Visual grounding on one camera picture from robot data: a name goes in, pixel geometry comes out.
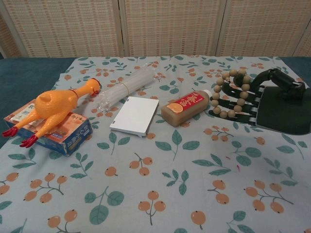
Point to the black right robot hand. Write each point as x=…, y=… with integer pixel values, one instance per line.
x=279, y=111

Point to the brown juice bottle red label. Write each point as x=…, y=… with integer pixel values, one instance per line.
x=184, y=108

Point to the floral printed tablecloth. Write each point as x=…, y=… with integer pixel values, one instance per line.
x=155, y=182

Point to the white flat rectangular device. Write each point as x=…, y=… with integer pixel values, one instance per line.
x=134, y=116

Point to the woven folding screen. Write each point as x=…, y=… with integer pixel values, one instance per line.
x=155, y=28

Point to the bundle of clear plastic straws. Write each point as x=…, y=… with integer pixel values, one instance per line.
x=126, y=86

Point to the blue and orange carton box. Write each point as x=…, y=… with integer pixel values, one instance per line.
x=73, y=131

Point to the orange rubber chicken toy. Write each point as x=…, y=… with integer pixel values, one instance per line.
x=52, y=104

